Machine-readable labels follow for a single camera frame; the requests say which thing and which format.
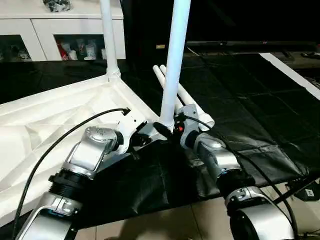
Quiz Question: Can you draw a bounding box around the white plastic table leg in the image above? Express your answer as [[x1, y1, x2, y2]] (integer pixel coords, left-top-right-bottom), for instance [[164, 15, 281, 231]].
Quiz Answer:
[[152, 66, 184, 113], [159, 64, 216, 132], [99, 0, 122, 82], [159, 0, 192, 132]]

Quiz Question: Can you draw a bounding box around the white plastic table top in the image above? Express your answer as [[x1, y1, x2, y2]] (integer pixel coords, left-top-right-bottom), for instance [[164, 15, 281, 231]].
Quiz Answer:
[[0, 75, 174, 229]]

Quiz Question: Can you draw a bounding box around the black mat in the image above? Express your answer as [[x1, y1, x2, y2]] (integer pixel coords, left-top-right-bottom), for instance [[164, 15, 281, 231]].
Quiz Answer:
[[0, 52, 320, 240]]

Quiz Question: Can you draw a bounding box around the black flat monitor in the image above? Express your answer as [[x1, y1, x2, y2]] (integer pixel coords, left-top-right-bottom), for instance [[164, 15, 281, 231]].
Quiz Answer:
[[186, 41, 320, 55]]

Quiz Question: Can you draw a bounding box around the black stand leg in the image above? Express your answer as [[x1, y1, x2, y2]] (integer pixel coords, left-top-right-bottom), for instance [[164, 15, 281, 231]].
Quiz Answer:
[[272, 174, 320, 207]]

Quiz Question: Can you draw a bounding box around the white flat strip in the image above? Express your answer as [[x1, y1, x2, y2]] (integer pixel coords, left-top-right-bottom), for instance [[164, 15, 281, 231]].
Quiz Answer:
[[260, 52, 320, 102]]

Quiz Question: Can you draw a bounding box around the black cabinet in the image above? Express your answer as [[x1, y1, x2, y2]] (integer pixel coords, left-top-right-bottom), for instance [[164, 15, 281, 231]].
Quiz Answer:
[[121, 0, 320, 63]]

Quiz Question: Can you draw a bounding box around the white glass-door cabinet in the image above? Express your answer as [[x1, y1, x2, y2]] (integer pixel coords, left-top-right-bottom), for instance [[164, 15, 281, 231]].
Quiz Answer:
[[0, 0, 126, 62]]

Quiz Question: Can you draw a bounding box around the black power adapter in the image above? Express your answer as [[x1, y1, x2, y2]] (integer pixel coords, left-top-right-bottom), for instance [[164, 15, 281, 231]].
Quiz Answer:
[[298, 186, 320, 202]]

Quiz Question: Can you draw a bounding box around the grey object on cabinet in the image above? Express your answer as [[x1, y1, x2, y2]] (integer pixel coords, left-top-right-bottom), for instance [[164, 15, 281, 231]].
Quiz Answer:
[[42, 0, 73, 13]]

